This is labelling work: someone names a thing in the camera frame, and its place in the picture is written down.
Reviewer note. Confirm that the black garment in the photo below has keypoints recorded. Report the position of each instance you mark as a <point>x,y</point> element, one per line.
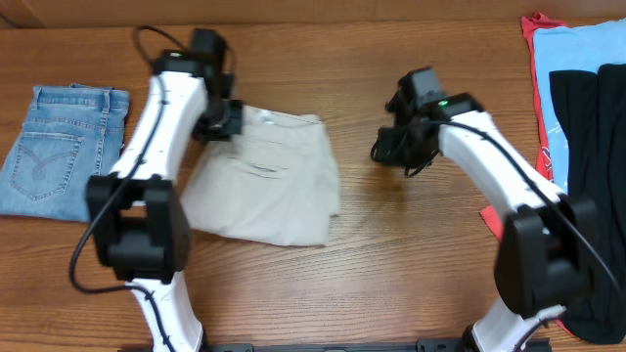
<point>590,108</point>

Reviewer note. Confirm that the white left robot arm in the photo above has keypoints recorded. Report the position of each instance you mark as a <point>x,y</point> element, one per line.
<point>137,221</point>

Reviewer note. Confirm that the folded blue denim jeans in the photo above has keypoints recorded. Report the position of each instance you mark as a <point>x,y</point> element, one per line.
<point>70,133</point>

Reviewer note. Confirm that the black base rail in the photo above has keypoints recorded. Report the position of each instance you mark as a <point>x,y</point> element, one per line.
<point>337,346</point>

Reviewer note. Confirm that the light blue t-shirt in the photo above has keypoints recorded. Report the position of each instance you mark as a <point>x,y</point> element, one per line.
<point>571,48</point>

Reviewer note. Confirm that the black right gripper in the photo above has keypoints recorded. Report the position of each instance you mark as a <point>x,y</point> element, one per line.
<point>387,154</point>

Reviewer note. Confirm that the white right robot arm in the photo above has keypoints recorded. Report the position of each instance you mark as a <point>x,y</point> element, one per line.
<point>545,262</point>

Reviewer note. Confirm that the red garment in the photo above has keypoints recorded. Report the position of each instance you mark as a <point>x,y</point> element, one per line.
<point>543,163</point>

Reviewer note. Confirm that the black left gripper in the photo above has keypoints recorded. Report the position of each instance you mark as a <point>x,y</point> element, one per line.
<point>232,125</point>

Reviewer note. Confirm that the beige cotton shorts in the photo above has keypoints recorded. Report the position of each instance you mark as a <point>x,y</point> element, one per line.
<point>277,182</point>

